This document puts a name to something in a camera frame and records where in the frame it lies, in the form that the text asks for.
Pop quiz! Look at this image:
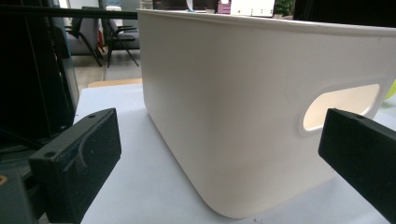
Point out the green plant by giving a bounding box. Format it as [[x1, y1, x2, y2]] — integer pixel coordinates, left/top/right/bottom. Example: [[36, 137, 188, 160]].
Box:
[[274, 0, 295, 17]]

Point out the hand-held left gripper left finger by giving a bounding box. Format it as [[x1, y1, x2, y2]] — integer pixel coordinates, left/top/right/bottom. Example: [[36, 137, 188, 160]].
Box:
[[28, 107, 122, 224]]

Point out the black monitor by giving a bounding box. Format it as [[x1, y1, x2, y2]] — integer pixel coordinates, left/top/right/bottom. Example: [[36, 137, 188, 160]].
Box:
[[0, 0, 80, 153]]

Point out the white plastic storage bin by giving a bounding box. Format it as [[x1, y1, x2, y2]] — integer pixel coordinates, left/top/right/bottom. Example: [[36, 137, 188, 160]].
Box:
[[136, 8, 396, 220]]

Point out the white cabinet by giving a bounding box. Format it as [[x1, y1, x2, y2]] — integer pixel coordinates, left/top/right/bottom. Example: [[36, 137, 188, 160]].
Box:
[[230, 0, 276, 18]]

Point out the yellow-green object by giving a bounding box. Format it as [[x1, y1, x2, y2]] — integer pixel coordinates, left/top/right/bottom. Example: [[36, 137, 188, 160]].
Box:
[[384, 79, 396, 101]]

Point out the black metal chair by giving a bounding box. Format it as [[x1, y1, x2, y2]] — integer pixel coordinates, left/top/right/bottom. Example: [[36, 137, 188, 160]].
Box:
[[100, 18, 141, 69]]

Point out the pink box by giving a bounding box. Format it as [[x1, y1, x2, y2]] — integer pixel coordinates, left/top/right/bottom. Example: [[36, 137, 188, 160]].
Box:
[[217, 1, 232, 15]]

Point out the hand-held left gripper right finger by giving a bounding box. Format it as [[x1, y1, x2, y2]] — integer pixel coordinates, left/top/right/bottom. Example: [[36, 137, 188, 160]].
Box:
[[318, 107, 396, 224]]

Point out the grey armchair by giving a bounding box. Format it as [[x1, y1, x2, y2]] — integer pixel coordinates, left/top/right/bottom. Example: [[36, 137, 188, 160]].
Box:
[[64, 7, 104, 67]]

